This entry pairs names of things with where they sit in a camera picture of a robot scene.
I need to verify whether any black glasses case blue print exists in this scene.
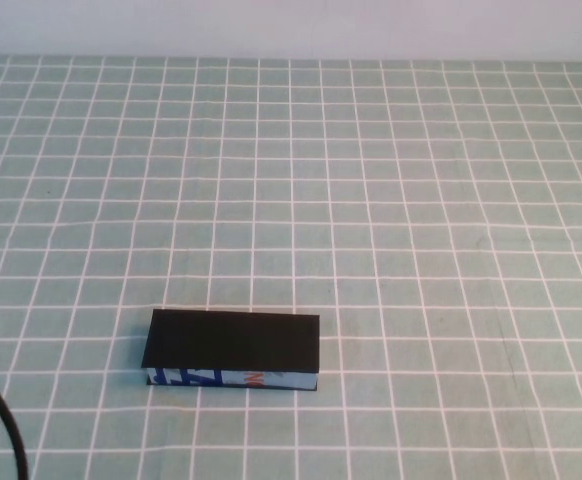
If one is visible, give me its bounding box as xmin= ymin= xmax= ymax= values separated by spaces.
xmin=142 ymin=308 xmax=321 ymax=391

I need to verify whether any green white checkered tablecloth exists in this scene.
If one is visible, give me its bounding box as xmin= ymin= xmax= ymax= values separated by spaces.
xmin=0 ymin=53 xmax=582 ymax=480

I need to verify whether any thick black left camera cable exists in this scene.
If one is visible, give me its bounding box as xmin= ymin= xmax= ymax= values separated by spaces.
xmin=0 ymin=362 xmax=31 ymax=480

